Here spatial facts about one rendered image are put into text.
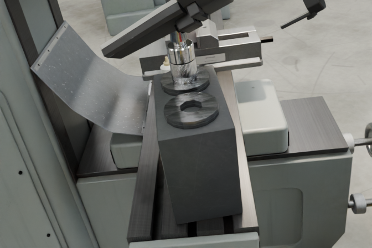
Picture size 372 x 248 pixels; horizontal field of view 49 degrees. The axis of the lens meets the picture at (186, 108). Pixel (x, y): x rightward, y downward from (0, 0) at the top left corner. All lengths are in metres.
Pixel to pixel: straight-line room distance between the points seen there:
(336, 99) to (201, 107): 2.15
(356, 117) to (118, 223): 1.70
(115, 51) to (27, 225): 1.09
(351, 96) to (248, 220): 2.15
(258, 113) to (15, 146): 0.65
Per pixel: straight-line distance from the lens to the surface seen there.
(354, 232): 1.97
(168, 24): 0.24
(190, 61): 0.71
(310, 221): 1.37
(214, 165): 0.66
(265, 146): 1.15
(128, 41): 0.25
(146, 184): 0.83
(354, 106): 2.73
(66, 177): 1.22
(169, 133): 0.63
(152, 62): 1.18
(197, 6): 0.23
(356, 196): 1.35
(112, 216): 1.32
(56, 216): 1.28
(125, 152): 1.16
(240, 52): 1.17
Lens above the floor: 1.48
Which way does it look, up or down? 32 degrees down
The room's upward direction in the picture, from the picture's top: 9 degrees counter-clockwise
